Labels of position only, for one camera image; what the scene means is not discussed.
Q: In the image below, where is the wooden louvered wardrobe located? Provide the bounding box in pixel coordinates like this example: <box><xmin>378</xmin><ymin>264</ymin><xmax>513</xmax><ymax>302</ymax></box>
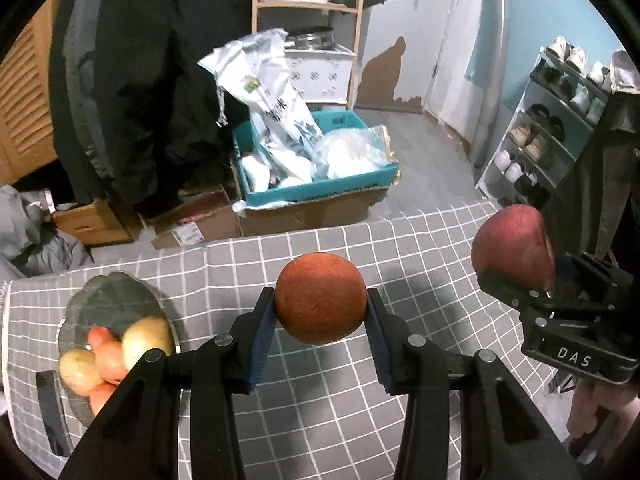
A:
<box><xmin>0</xmin><ymin>0</ymin><xmax>71</xmax><ymax>186</ymax></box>

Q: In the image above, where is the white printed plastic bag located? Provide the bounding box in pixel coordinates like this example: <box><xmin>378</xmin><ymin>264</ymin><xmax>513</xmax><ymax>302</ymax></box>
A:
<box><xmin>197</xmin><ymin>29</ymin><xmax>325</xmax><ymax>191</ymax></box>

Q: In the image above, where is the teal crate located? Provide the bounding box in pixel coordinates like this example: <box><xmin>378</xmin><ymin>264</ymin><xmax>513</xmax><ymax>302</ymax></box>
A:
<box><xmin>232</xmin><ymin>109</ymin><xmax>400</xmax><ymax>208</ymax></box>

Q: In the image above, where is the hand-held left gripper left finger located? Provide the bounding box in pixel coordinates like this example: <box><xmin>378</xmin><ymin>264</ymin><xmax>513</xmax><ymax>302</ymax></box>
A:
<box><xmin>59</xmin><ymin>287</ymin><xmax>277</xmax><ymax>480</ymax></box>

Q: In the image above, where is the person's right hand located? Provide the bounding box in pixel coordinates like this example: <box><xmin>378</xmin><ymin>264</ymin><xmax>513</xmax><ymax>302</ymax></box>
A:
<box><xmin>566</xmin><ymin>382</ymin><xmax>638</xmax><ymax>443</ymax></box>

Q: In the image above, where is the black hooded coat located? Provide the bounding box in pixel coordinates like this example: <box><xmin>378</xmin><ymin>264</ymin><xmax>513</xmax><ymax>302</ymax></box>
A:
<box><xmin>95</xmin><ymin>0</ymin><xmax>256</xmax><ymax>211</ymax></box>

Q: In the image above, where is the white door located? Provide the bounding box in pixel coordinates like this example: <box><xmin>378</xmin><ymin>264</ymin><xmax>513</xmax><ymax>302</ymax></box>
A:
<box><xmin>425</xmin><ymin>0</ymin><xmax>501</xmax><ymax>161</ymax></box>

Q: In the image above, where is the yellow pear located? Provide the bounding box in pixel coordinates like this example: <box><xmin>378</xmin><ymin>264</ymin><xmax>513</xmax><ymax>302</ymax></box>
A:
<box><xmin>121</xmin><ymin>316</ymin><xmax>176</xmax><ymax>370</ymax></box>
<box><xmin>58</xmin><ymin>349</ymin><xmax>106</xmax><ymax>395</ymax></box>

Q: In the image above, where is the grey clothes pile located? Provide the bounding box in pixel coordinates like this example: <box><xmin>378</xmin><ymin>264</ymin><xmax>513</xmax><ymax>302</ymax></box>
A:
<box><xmin>0</xmin><ymin>185</ymin><xmax>93</xmax><ymax>277</ymax></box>

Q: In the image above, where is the grey pipe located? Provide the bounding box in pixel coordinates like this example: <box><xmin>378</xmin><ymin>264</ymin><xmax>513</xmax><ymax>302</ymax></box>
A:
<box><xmin>475</xmin><ymin>0</ymin><xmax>512</xmax><ymax>171</ymax></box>

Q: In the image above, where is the flat cardboard box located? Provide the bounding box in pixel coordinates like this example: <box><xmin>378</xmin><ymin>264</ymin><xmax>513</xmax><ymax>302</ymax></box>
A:
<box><xmin>150</xmin><ymin>190</ymin><xmax>241</xmax><ymax>250</ymax></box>

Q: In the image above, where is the steel pot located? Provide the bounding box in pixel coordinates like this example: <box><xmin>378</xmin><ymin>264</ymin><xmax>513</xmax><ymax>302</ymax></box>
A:
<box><xmin>285</xmin><ymin>26</ymin><xmax>335</xmax><ymax>51</ymax></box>

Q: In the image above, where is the orange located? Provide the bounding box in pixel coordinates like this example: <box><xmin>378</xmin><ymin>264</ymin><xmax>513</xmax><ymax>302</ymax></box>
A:
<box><xmin>89</xmin><ymin>382</ymin><xmax>118</xmax><ymax>417</ymax></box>
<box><xmin>87</xmin><ymin>327</ymin><xmax>131</xmax><ymax>385</ymax></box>

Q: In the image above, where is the grey checkered tablecloth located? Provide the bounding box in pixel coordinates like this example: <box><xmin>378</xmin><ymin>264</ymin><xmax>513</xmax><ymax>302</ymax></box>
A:
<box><xmin>0</xmin><ymin>200</ymin><xmax>556</xmax><ymax>480</ymax></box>

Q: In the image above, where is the group of assorted shoes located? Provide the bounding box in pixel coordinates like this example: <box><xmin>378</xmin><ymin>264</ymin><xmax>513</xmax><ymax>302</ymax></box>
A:
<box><xmin>492</xmin><ymin>35</ymin><xmax>613</xmax><ymax>206</ymax></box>

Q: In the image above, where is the red apple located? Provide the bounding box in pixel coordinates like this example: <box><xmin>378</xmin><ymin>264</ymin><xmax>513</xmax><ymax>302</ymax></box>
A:
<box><xmin>471</xmin><ymin>205</ymin><xmax>557</xmax><ymax>293</ymax></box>
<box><xmin>275</xmin><ymin>253</ymin><xmax>368</xmax><ymax>345</ymax></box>

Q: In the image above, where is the wooden drawer box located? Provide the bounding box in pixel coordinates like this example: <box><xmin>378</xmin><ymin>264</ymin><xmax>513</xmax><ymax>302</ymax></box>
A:
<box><xmin>51</xmin><ymin>200</ymin><xmax>136</xmax><ymax>247</ymax></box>

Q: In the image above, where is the grey shoe rack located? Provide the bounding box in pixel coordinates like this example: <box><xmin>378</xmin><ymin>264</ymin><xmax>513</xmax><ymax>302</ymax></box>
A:
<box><xmin>475</xmin><ymin>46</ymin><xmax>613</xmax><ymax>206</ymax></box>

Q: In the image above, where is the dark glass plate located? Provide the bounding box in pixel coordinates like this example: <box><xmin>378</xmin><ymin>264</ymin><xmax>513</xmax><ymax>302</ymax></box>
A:
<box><xmin>57</xmin><ymin>271</ymin><xmax>181</xmax><ymax>428</ymax></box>

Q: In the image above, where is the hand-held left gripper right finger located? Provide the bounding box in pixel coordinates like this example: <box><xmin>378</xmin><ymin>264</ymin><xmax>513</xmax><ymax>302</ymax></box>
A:
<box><xmin>365</xmin><ymin>287</ymin><xmax>583</xmax><ymax>480</ymax></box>

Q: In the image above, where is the dark rectangular device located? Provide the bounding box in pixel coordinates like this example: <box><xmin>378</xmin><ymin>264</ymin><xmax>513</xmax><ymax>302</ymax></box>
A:
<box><xmin>36</xmin><ymin>371</ymin><xmax>73</xmax><ymax>458</ymax></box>

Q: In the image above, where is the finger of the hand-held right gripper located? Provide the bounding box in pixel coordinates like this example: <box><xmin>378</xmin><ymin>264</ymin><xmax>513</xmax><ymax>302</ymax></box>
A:
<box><xmin>477</xmin><ymin>267</ymin><xmax>556</xmax><ymax>321</ymax></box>
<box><xmin>552</xmin><ymin>254</ymin><xmax>633</xmax><ymax>306</ymax></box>

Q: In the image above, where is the black jacket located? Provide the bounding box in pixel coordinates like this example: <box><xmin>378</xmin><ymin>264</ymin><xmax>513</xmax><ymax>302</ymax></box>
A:
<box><xmin>47</xmin><ymin>0</ymin><xmax>101</xmax><ymax>201</ymax></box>

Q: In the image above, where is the clear plastic bag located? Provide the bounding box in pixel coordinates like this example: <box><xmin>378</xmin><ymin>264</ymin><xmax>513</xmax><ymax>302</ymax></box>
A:
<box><xmin>310</xmin><ymin>127</ymin><xmax>393</xmax><ymax>180</ymax></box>

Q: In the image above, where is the white lace cloth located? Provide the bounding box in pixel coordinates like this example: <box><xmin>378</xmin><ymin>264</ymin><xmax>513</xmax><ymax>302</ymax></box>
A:
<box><xmin>607</xmin><ymin>50</ymin><xmax>640</xmax><ymax>93</ymax></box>

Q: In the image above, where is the large cardboard box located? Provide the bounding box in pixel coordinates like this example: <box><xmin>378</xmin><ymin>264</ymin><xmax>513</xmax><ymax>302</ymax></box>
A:
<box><xmin>235</xmin><ymin>160</ymin><xmax>396</xmax><ymax>237</ymax></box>

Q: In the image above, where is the white lattice basket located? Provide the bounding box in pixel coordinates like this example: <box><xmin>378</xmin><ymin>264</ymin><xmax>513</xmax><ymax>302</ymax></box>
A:
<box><xmin>285</xmin><ymin>45</ymin><xmax>358</xmax><ymax>111</ymax></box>

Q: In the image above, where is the grey-blue jacket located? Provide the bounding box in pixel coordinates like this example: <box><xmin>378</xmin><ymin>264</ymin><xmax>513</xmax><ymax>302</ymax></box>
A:
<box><xmin>62</xmin><ymin>0</ymin><xmax>131</xmax><ymax>181</ymax></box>

